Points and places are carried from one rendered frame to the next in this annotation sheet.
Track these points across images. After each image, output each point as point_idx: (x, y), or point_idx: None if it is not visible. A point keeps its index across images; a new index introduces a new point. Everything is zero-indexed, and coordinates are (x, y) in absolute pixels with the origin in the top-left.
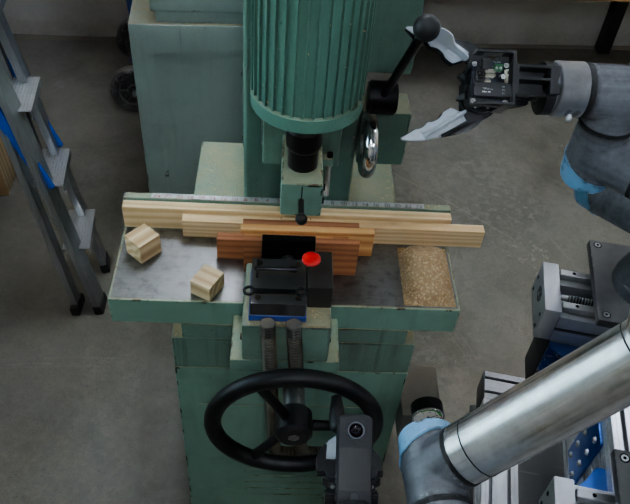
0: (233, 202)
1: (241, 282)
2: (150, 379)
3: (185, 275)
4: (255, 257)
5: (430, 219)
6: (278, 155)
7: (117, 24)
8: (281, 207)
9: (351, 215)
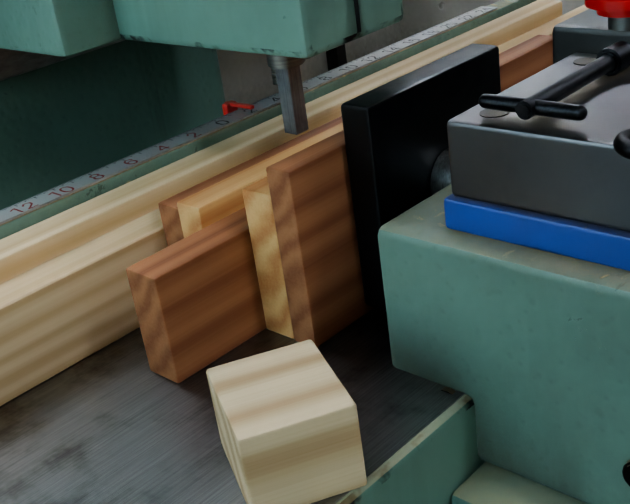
0: (67, 201)
1: (359, 369)
2: None
3: (143, 498)
4: (337, 247)
5: (532, 15)
6: (102, 1)
7: None
8: (304, 19)
9: (396, 75)
